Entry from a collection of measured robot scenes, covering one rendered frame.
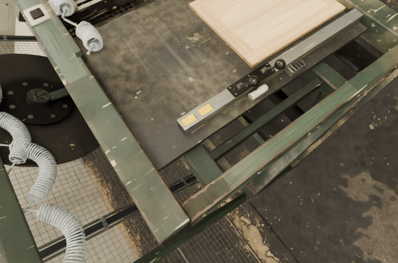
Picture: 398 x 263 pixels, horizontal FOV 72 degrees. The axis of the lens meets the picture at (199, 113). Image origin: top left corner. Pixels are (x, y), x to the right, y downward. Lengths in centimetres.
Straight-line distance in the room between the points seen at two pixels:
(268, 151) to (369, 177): 170
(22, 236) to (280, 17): 131
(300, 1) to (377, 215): 182
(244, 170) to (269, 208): 218
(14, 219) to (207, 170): 70
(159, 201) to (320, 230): 225
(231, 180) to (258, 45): 59
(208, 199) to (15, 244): 68
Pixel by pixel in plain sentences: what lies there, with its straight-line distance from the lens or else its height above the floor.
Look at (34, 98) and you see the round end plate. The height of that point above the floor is 188.
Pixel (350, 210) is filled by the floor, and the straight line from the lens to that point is 270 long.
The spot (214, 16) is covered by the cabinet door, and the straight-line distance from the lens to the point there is 129.
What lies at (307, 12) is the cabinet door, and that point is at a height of 103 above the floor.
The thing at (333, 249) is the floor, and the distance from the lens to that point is 295.
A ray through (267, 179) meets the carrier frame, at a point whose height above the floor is 79.
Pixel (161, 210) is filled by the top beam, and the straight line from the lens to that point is 79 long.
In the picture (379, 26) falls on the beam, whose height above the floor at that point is 90.
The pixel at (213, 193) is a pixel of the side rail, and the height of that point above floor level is 175.
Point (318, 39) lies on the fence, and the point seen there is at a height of 113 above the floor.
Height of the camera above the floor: 232
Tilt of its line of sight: 46 degrees down
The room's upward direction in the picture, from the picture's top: 105 degrees counter-clockwise
